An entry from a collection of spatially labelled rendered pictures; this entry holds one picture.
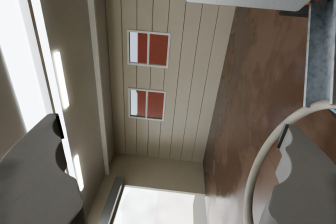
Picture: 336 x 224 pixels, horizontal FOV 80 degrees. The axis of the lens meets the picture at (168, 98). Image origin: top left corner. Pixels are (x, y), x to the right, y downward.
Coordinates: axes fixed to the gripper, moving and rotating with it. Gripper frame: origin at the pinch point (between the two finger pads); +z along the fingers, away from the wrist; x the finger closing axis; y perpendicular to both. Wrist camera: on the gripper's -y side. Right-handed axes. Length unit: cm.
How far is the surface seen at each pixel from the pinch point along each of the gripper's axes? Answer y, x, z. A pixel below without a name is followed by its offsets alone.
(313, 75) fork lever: 16, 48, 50
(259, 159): 50, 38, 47
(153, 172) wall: 666, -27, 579
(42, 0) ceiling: 23, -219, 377
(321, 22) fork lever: 1, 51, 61
